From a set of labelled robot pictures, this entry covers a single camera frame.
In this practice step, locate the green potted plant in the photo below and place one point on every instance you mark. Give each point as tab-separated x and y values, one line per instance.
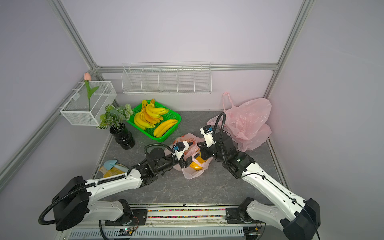
114	118

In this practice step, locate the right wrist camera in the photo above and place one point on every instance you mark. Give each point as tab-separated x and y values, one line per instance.
207	132

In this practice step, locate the pink artificial tulip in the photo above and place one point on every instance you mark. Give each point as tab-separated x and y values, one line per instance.
90	90

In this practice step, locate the yellow banana bunch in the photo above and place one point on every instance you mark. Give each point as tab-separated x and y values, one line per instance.
198	163
151	117

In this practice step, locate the plain pink plastic bag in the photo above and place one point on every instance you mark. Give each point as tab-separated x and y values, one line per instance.
247	122

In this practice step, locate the yellow banana bunch in basket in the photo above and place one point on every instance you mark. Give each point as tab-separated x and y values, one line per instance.
151	117

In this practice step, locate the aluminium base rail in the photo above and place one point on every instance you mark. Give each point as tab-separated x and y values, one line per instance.
171	222

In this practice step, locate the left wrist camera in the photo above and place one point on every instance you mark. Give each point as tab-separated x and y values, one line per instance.
179	148

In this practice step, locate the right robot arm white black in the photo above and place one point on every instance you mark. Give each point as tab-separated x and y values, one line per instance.
296	217

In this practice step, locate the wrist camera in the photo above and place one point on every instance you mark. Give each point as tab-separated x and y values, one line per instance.
207	132
179	148

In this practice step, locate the white wire basket left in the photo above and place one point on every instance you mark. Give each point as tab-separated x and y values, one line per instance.
76	109

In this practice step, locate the printed pink plastic bag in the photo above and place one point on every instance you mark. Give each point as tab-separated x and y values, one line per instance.
188	172

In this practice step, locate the yellow white work glove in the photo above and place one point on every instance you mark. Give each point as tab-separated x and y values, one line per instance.
115	170

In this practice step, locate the white wire shelf back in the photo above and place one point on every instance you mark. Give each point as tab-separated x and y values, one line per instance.
167	78

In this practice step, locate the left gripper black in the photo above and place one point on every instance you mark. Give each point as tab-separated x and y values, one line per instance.
183	162

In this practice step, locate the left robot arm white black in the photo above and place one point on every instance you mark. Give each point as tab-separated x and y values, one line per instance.
83	200

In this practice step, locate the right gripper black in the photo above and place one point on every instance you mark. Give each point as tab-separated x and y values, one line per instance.
205	149

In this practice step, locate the green plastic basket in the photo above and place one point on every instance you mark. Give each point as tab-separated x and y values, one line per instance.
159	129

